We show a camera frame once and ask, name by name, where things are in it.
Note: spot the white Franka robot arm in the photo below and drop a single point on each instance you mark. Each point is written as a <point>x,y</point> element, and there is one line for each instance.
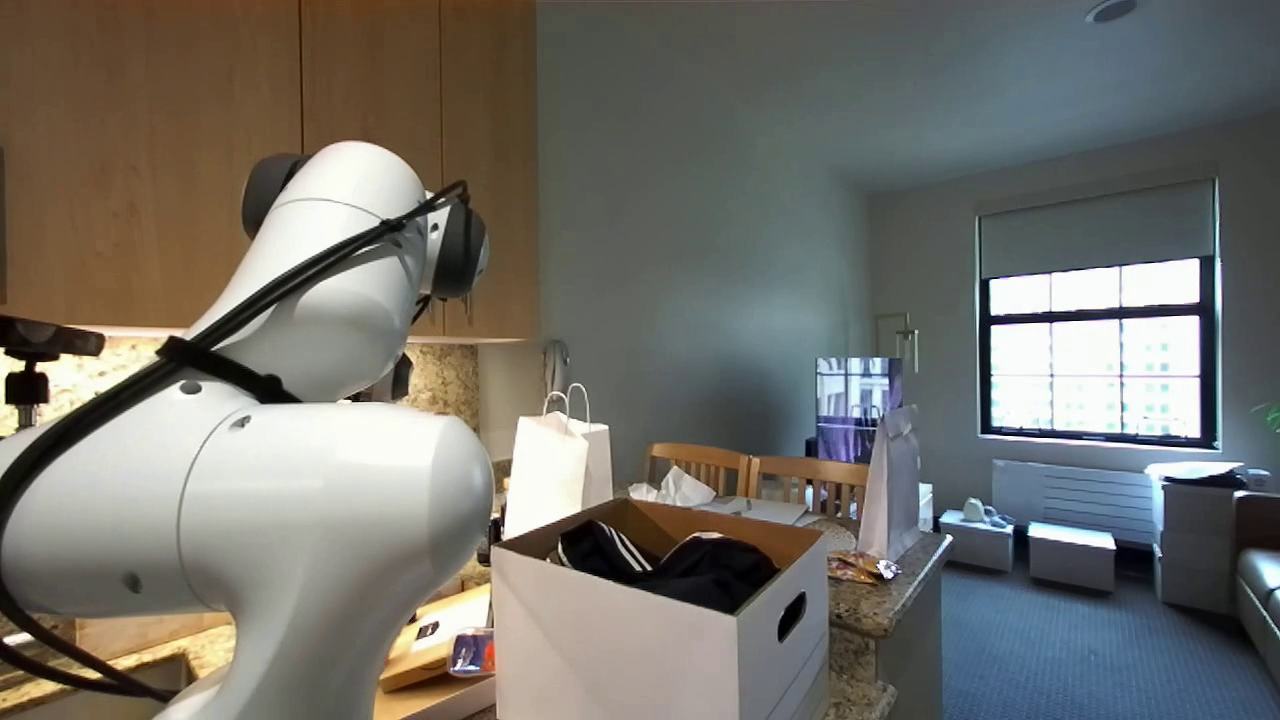
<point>267,533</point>

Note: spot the white cardboard box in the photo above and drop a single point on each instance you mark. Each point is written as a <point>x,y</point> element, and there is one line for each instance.
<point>641,653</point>

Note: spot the wooden chair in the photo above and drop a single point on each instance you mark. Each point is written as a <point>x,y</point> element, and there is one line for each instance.
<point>815,482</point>
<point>703,464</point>

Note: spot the crumpled white tissue paper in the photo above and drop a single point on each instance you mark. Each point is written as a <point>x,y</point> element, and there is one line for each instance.
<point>683,485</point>

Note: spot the black clothing with white stripes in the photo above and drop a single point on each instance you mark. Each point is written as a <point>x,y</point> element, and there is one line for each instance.
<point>706,572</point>

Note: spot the tall white paper bag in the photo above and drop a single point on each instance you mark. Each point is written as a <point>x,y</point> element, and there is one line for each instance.
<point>890,493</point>

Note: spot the orange snack wrapper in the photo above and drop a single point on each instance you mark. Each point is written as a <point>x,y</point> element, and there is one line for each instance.
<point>864,564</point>

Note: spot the cardboard mailer with white label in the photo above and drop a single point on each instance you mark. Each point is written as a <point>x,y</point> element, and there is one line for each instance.
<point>443,623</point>

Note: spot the white square ottoman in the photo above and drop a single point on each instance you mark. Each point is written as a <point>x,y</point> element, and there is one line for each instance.
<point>976,546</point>
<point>1071,557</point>

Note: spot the black framed window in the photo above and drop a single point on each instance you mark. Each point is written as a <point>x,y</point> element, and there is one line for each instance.
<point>1102,352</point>

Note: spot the grey roller blind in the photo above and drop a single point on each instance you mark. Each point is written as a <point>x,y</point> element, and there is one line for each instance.
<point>1102,226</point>

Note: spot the white low cabinet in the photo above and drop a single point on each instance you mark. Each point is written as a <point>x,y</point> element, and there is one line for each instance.
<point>1192,542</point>

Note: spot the round ceiling fixture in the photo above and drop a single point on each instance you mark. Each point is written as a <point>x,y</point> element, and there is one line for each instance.
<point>1111,9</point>

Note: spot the grey sofa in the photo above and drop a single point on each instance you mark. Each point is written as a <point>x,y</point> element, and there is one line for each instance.
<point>1260,584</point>

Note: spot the white wall radiator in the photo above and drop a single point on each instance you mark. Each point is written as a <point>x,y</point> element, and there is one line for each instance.
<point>1075,501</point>

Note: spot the wooden wall cabinet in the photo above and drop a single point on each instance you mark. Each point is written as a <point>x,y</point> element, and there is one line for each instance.
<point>135,133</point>

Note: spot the black camera on tripod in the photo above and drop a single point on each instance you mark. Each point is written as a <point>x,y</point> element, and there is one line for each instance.
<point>40,343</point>

